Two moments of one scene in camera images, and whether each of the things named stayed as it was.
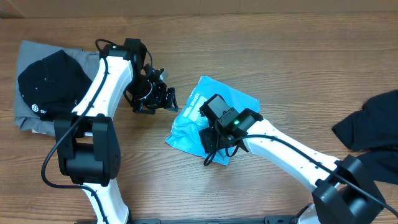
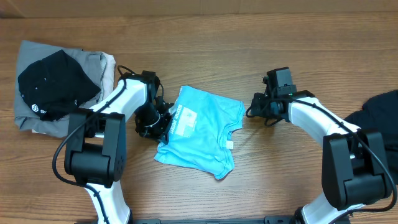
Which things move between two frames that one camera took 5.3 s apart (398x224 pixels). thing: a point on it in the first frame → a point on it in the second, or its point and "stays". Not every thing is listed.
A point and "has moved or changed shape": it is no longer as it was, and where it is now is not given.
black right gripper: (207, 137) → (257, 111)
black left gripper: (158, 99) → (158, 132)
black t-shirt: (372, 132) stays
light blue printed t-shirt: (191, 121) has moved or changed shape
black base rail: (271, 219) stays
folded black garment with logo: (51, 86) stays
